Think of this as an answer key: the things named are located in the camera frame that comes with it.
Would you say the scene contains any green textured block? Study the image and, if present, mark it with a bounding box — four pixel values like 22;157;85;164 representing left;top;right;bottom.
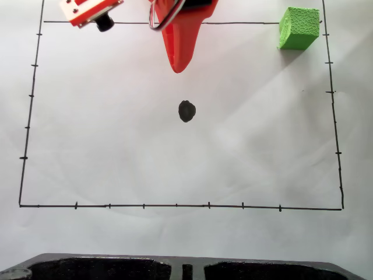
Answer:
276;6;321;51

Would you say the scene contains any black dot mark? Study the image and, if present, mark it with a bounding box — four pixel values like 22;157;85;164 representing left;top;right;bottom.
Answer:
178;100;197;124

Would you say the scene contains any white paper sheet drawn rectangle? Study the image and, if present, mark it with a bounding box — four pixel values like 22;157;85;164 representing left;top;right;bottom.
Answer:
0;0;373;265

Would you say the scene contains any black metal stand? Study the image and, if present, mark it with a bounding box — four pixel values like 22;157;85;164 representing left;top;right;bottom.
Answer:
0;253;373;280

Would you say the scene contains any grey round metal knob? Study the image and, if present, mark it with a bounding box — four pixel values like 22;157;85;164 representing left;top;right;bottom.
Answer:
0;268;32;280

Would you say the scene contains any white red black servo wire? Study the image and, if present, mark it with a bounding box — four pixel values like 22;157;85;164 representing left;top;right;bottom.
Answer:
148;0;188;31

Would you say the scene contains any black camera module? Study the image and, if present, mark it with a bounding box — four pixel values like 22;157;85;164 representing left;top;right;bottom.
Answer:
94;12;115;33

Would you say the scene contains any orange camera mount bracket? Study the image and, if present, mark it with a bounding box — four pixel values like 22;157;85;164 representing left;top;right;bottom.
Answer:
59;0;125;30

